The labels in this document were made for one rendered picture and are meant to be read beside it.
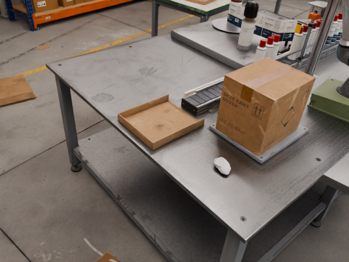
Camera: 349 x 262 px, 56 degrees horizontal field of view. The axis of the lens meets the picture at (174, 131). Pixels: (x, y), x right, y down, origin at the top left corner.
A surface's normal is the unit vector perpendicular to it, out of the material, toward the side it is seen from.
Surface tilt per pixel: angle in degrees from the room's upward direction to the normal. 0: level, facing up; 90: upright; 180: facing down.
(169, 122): 0
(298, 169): 0
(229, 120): 90
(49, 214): 0
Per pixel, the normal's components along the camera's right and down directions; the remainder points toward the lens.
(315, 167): 0.07, -0.79
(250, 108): -0.74, 0.37
